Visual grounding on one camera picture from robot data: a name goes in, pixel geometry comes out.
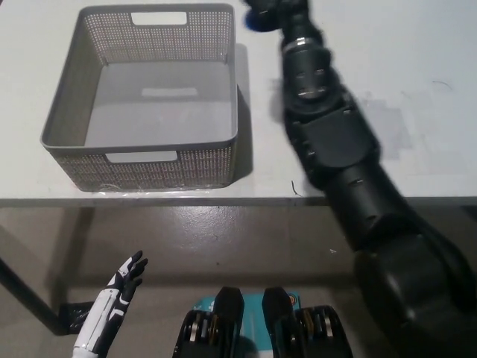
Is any robot right hand white black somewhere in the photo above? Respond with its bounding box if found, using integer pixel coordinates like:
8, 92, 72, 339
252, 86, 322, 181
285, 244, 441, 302
242, 0, 315, 31

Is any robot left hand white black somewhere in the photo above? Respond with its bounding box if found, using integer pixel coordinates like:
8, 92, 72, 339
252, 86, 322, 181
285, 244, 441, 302
72, 250, 149, 358

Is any blue chess rook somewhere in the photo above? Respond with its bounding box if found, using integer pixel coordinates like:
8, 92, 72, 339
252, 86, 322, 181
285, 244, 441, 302
241, 9, 279, 34

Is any black table leg foot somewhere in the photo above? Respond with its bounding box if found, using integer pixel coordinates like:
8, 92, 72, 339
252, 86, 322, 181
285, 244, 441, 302
58, 302, 93, 335

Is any dark metal table leg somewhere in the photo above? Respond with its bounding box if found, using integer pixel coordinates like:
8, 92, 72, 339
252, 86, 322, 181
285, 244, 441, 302
0, 255, 65, 335

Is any grey perforated plastic basket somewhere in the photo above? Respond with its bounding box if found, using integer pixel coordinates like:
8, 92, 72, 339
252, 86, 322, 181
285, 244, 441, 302
40, 3, 240, 192

